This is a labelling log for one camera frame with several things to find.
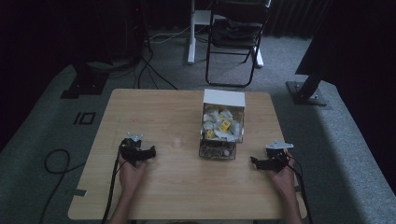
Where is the black stand with base plate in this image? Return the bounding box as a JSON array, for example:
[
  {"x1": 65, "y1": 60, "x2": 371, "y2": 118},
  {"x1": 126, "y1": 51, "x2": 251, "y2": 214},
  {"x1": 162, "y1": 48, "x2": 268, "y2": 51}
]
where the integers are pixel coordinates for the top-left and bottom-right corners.
[{"x1": 60, "y1": 61, "x2": 110, "y2": 101}]

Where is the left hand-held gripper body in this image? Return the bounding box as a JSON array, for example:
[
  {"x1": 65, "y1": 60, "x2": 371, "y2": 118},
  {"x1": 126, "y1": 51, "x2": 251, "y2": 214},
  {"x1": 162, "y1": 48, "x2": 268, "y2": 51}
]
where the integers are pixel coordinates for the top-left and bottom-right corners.
[{"x1": 120, "y1": 132, "x2": 145, "y2": 167}]

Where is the person's left hand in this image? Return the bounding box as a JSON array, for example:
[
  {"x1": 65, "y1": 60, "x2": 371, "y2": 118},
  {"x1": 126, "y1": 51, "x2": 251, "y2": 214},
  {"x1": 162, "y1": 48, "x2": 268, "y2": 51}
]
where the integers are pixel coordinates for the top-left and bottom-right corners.
[{"x1": 118, "y1": 154, "x2": 149, "y2": 196}]

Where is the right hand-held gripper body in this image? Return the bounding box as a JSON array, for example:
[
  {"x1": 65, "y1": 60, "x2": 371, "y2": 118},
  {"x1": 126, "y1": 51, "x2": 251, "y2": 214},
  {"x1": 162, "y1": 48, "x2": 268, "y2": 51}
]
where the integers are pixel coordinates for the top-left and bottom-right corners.
[{"x1": 265, "y1": 140, "x2": 295, "y2": 173}]

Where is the black floor cables bundle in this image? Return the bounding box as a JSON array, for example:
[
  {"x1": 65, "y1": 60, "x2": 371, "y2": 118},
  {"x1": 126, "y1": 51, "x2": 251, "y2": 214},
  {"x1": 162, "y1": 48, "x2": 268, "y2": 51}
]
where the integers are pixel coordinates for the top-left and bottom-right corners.
[{"x1": 133, "y1": 43, "x2": 179, "y2": 91}]

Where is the person's right hand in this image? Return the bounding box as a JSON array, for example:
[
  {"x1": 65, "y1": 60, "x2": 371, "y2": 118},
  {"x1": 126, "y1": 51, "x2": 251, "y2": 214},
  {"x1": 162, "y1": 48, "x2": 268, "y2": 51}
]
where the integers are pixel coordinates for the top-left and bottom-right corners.
[{"x1": 266, "y1": 150, "x2": 297, "y2": 198}]

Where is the pile of white yellow packets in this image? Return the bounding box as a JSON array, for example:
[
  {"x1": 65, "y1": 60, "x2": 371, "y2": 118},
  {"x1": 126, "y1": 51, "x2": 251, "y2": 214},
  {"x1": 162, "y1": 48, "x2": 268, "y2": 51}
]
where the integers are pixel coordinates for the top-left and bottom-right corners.
[{"x1": 202, "y1": 105, "x2": 244, "y2": 143}]

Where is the white floor cable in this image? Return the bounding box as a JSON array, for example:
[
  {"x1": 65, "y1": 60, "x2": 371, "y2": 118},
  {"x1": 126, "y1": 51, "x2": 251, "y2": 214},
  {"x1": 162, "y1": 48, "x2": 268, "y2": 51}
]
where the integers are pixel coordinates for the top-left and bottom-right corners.
[{"x1": 148, "y1": 25, "x2": 192, "y2": 44}]

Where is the dark slanted stand with base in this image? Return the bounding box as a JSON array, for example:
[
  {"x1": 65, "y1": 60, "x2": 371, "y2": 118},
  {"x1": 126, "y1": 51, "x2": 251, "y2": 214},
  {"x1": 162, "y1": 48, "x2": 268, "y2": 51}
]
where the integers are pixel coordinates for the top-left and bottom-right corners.
[{"x1": 285, "y1": 0, "x2": 396, "y2": 108}]

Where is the right hand-held gripper black cable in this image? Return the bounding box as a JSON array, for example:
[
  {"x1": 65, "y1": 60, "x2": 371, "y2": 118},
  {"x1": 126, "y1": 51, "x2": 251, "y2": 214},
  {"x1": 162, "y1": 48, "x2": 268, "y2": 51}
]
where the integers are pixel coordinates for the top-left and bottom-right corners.
[{"x1": 285, "y1": 154, "x2": 314, "y2": 224}]

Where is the hand-held gripper black cable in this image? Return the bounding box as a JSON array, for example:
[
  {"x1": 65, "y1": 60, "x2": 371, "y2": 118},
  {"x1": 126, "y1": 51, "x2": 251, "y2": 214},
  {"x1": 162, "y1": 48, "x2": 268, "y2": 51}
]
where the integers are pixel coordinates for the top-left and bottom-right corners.
[
  {"x1": 100, "y1": 146, "x2": 128, "y2": 224},
  {"x1": 285, "y1": 154, "x2": 314, "y2": 224}
]

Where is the white box with clear drawer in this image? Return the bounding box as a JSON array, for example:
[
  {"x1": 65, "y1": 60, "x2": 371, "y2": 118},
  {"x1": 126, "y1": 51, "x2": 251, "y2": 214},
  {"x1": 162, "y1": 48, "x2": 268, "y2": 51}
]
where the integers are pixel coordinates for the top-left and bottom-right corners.
[{"x1": 198, "y1": 88, "x2": 247, "y2": 161}]

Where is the left hand-held gripper black cable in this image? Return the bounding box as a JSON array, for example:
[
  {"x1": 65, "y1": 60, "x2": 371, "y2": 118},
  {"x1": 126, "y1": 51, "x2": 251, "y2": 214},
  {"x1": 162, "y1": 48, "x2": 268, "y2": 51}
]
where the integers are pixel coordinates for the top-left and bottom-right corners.
[{"x1": 100, "y1": 146, "x2": 128, "y2": 224}]

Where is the black folding chair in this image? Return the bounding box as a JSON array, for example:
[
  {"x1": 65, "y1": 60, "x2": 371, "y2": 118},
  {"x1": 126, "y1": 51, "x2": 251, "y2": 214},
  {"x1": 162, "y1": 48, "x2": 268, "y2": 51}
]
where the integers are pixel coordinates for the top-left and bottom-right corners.
[{"x1": 205, "y1": 0, "x2": 271, "y2": 89}]

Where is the black looped floor cable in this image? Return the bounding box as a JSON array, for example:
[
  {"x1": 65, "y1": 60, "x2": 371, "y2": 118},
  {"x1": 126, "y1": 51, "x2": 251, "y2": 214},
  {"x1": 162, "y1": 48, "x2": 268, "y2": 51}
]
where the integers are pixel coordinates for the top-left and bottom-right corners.
[{"x1": 38, "y1": 148, "x2": 86, "y2": 224}]

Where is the white desk leg frame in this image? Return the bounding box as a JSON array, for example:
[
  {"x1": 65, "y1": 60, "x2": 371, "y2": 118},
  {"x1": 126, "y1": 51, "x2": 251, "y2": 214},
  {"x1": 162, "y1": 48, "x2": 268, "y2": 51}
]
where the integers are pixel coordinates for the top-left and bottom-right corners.
[{"x1": 186, "y1": 0, "x2": 265, "y2": 69}]

